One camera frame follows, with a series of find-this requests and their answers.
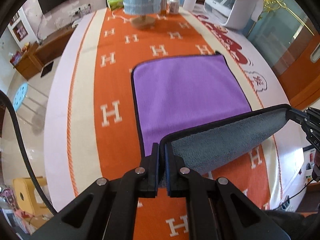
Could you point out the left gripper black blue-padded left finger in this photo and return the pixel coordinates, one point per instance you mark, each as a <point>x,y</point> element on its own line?
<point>107,208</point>

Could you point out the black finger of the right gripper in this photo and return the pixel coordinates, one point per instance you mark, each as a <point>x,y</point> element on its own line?
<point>309,120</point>

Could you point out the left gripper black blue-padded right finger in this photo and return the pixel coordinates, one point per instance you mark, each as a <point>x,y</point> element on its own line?
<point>216,209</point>

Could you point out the purple grey microfibre towel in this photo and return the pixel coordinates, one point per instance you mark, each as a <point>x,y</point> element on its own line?
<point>195,104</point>

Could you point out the orange H-pattern table runner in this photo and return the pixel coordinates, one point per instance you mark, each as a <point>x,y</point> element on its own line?
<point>140,99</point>

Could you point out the yellow plastic stool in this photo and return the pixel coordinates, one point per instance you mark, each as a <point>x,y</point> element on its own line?
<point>26,197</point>

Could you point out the white countertop appliance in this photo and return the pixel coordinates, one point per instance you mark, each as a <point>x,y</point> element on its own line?
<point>230,5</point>

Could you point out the blue round plastic stool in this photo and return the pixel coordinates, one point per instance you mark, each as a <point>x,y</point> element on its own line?
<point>20,96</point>

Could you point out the black floor mat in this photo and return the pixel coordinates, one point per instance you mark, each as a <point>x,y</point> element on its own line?
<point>47,68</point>

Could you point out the wooden tv cabinet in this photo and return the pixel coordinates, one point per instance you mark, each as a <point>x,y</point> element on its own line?
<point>37,56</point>

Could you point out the white squeeze bottle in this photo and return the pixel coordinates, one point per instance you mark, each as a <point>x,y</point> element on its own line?
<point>189,5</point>

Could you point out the red tissue box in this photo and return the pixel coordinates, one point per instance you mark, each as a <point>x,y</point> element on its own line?
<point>15,58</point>

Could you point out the white pill bottle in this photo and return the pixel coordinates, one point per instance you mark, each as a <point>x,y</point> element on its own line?
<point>174,6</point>

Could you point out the clear glass jar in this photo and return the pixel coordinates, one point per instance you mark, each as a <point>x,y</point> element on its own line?
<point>163,7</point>

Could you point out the white set-top box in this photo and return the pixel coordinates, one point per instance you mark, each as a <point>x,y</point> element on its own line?
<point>76,22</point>

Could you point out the wooden lamp base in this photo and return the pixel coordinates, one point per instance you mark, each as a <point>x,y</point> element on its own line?
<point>143,22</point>

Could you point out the green tissue pack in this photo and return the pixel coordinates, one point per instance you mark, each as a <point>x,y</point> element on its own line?
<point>114,4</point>

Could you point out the silver door handle plate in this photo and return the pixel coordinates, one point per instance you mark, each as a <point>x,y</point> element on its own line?
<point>315,55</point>

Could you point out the white wall shelf unit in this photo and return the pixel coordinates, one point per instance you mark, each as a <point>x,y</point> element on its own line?
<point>20,29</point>

